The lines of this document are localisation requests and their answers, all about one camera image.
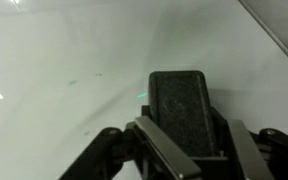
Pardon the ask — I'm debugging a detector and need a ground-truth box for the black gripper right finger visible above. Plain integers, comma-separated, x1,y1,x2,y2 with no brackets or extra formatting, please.
217,113,288,180

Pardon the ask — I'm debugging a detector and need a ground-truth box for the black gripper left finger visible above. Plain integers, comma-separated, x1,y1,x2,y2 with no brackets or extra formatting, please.
59,116,202,180

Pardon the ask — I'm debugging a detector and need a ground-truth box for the black whiteboard duster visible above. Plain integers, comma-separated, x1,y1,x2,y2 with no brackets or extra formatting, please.
148,71,219,157

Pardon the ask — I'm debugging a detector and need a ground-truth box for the large white whiteboard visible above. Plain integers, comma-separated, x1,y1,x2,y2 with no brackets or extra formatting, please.
0,0,288,180

